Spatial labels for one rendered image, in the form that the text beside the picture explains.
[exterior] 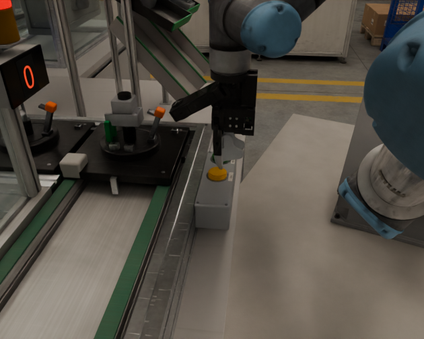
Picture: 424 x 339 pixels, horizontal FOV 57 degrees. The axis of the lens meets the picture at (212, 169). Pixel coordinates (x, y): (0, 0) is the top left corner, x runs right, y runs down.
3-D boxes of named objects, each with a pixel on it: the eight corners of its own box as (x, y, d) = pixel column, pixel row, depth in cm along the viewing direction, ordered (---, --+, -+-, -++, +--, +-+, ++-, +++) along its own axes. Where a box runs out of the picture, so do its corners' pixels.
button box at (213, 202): (235, 173, 95) (237, 151, 92) (229, 231, 78) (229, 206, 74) (207, 171, 96) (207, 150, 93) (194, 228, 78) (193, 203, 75)
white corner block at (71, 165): (90, 168, 88) (87, 153, 86) (82, 179, 84) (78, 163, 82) (70, 167, 88) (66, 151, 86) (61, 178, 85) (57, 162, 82)
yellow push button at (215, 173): (227, 174, 86) (227, 167, 84) (225, 184, 82) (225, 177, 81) (209, 173, 86) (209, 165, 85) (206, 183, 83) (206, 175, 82)
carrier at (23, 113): (96, 128, 105) (88, 83, 98) (55, 177, 85) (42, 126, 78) (11, 124, 107) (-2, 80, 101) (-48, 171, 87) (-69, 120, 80)
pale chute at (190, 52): (204, 74, 131) (213, 66, 128) (191, 88, 120) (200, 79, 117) (144, 8, 125) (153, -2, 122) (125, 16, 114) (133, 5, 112)
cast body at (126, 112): (144, 118, 90) (140, 90, 87) (138, 127, 87) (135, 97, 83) (109, 117, 91) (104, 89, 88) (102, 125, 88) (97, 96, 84)
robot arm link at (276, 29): (309, -28, 51) (267, -36, 59) (245, 31, 51) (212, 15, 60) (331, 20, 56) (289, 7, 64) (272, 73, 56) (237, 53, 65)
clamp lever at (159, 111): (156, 136, 91) (166, 108, 87) (154, 140, 90) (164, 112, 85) (142, 130, 91) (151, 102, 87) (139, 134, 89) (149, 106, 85)
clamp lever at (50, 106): (52, 130, 94) (57, 103, 90) (48, 134, 92) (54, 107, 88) (38, 124, 93) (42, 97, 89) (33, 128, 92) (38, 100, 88)
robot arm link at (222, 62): (206, 51, 66) (212, 38, 73) (206, 77, 68) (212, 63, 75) (251, 52, 65) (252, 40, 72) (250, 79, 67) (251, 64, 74)
